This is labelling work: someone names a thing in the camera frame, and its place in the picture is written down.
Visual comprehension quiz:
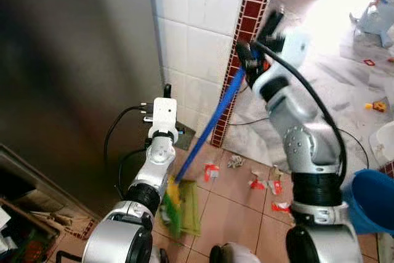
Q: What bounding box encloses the blue handled green broom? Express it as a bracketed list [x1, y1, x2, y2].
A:
[161, 9, 285, 239]

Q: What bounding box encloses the red handled green dustpan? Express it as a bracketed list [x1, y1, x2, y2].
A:
[161, 83, 201, 237]

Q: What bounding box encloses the grey metal plate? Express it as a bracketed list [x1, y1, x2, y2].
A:
[179, 129, 198, 150]

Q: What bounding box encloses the white crumpled paper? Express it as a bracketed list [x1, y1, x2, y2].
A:
[228, 155, 245, 168]

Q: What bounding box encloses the red wrapper litter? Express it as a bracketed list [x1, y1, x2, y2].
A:
[249, 174, 267, 190]
[204, 163, 220, 182]
[272, 201, 291, 212]
[269, 180, 283, 195]

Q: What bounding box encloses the light blue plastic stool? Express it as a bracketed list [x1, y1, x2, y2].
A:
[354, 0, 394, 48]

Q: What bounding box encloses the orange yellow toy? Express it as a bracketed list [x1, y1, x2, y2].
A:
[365, 102, 387, 113]

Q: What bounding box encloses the white plastic basin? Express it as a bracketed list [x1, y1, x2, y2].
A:
[369, 121, 394, 165]

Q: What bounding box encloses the stainless steel fridge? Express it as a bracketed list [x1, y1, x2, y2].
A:
[0, 0, 167, 214]

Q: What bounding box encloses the grey right robot leg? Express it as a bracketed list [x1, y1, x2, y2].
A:
[209, 243, 262, 263]

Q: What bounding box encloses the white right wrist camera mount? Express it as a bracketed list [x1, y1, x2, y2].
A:
[280, 26, 312, 70]

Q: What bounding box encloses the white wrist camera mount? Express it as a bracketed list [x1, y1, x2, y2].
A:
[152, 97, 179, 133]
[280, 26, 312, 70]

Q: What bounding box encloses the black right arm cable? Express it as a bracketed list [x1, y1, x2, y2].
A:
[249, 41, 348, 184]

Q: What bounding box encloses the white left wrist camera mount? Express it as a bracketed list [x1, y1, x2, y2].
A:
[152, 97, 179, 133]

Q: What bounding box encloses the long black floor cable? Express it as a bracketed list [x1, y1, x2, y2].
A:
[231, 118, 370, 153]

